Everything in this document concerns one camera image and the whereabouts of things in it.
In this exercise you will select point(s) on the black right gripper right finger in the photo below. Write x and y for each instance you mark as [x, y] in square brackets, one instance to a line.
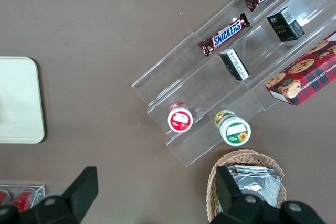
[236, 208]

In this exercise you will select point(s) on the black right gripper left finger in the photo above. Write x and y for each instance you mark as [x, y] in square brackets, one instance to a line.
[68, 203]

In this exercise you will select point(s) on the light tan wicker basket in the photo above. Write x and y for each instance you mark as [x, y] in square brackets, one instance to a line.
[212, 182]

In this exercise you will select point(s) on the cream rectangular tray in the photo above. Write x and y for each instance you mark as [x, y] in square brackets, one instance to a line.
[18, 98]

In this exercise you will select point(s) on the clear acrylic bottle rack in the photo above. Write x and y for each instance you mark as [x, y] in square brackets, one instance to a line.
[39, 191]

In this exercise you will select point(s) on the silver foil packets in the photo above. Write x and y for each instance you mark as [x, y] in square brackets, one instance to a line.
[260, 184]

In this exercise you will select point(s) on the red cola bottle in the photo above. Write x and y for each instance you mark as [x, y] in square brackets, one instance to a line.
[22, 197]

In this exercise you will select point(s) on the green lid yogurt cup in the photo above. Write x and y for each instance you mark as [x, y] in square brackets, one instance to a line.
[235, 130]

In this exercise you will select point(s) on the red lid yogurt cup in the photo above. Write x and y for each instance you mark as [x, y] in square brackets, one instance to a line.
[180, 120]

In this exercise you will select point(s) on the clear acrylic stepped display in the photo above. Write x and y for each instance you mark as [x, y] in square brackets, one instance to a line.
[183, 82]

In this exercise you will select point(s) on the small black box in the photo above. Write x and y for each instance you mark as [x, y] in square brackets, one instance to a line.
[286, 24]
[234, 64]

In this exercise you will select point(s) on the red plaid cookie box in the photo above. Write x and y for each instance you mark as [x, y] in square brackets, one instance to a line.
[304, 77]

